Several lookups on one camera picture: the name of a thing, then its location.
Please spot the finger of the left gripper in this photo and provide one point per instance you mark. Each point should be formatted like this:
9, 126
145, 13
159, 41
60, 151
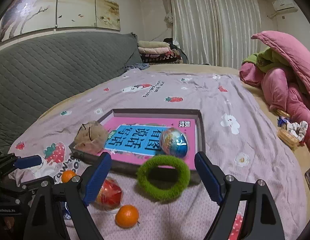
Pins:
27, 162

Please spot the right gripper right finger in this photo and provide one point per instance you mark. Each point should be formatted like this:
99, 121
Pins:
211, 176

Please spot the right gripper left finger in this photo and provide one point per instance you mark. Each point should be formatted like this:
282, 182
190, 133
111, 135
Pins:
93, 178

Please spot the red surprise egg toy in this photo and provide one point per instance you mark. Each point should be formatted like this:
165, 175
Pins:
110, 194

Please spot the beige organza drawstring pouch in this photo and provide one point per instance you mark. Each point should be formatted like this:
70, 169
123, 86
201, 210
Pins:
91, 138

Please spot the blue surprise egg toy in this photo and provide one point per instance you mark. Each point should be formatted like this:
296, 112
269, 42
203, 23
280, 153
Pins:
173, 142

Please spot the blue snack packet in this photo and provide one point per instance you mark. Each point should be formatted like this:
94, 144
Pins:
65, 211

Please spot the small orange mandarin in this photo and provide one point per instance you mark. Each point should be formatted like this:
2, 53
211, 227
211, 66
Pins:
67, 176

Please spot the pink and blue book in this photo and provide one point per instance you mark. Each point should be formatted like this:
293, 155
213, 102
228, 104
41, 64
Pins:
135, 140

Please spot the grey shallow cardboard tray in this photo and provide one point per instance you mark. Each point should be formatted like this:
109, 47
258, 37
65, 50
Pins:
131, 169

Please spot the pink strawberry bear blanket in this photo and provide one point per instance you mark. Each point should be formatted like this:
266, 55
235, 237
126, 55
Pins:
239, 138

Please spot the grey quilted headboard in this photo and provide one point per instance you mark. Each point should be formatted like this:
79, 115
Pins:
38, 73

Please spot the snack pile on bed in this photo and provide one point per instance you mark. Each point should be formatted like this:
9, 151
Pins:
291, 133

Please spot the pink quilted duvet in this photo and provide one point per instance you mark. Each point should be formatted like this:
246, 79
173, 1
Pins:
287, 89

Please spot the stack of folded blankets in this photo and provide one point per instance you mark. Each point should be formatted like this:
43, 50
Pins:
165, 52

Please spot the green garment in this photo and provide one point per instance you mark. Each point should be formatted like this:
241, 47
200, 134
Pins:
266, 60

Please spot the white striped curtain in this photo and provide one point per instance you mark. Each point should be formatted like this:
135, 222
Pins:
215, 32

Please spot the white air conditioner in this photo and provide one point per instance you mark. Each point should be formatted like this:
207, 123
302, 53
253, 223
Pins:
283, 7

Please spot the floral wall painting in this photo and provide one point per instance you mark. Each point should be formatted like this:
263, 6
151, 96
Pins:
27, 16

